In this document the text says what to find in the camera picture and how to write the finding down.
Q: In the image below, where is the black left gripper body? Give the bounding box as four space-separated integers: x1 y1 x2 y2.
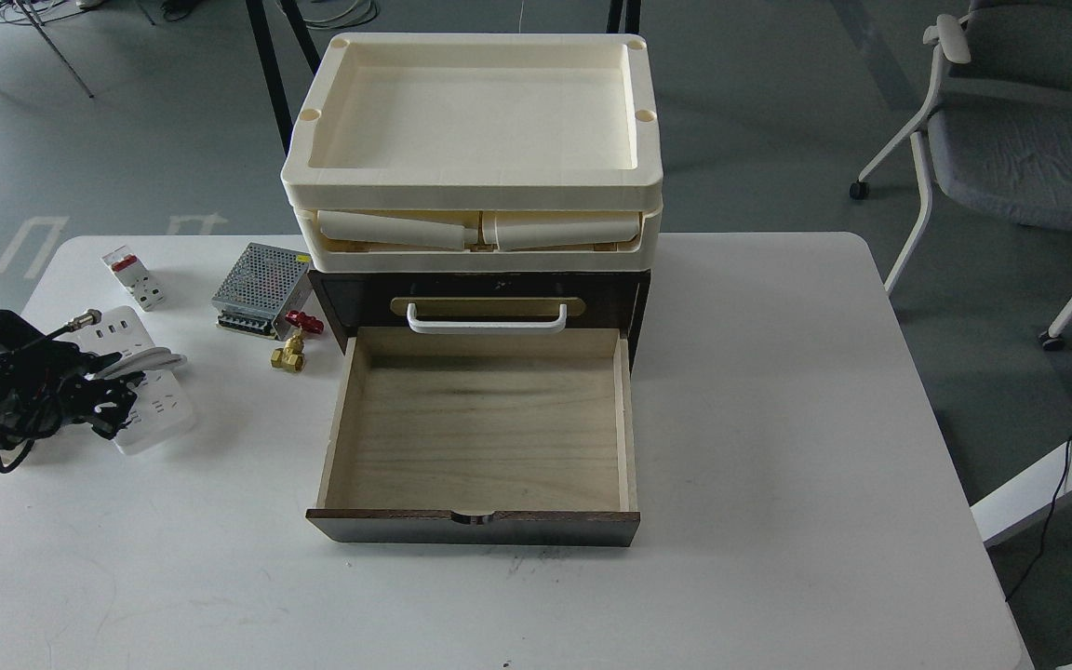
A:
0 309 72 438

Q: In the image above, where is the white power strip with cable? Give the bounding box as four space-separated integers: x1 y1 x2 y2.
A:
60 306 195 455

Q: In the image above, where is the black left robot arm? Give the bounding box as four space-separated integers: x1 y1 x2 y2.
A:
0 309 145 474

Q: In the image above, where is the white red circuit breaker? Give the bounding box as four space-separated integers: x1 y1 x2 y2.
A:
101 245 167 311

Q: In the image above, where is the metal mesh power supply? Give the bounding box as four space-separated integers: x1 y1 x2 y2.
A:
211 243 311 341

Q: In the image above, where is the cream plastic tray top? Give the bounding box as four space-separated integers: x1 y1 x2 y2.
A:
281 33 662 212

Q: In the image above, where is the cream plastic tray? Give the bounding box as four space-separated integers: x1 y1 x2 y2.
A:
281 33 662 212
293 202 662 273

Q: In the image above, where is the open wooden drawer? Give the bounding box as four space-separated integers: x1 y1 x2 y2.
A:
306 328 641 547

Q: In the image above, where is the cream plastic tray lower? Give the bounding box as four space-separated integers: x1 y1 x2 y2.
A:
293 202 662 273

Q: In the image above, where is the grey office chair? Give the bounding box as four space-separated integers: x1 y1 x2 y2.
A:
848 1 1072 351

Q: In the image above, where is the white side table edge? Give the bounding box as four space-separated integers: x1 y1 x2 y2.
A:
971 437 1072 548

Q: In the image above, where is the brass valve red handle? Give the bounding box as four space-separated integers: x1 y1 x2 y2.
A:
271 310 325 373

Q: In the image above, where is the white drawer handle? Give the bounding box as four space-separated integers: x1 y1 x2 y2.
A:
406 302 569 334

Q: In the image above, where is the black thin floor cable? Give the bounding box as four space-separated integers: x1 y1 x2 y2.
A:
1004 437 1072 602

